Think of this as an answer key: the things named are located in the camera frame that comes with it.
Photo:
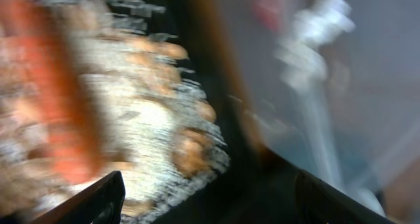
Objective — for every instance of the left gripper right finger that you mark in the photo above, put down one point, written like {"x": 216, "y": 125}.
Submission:
{"x": 317, "y": 202}

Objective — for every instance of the white tissue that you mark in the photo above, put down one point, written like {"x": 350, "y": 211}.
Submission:
{"x": 312, "y": 28}

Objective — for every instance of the red snack wrapper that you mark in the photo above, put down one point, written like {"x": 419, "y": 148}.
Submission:
{"x": 270, "y": 13}

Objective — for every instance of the clear plastic bin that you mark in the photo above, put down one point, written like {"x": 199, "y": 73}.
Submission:
{"x": 358, "y": 130}

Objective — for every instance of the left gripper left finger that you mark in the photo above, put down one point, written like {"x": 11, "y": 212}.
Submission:
{"x": 100, "y": 203}

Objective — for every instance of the food scraps with rice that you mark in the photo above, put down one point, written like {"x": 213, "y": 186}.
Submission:
{"x": 126, "y": 78}

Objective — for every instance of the black rectangular tray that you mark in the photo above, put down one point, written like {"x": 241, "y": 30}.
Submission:
{"x": 210, "y": 99}

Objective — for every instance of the orange carrot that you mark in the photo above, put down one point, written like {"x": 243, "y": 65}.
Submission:
{"x": 73, "y": 137}

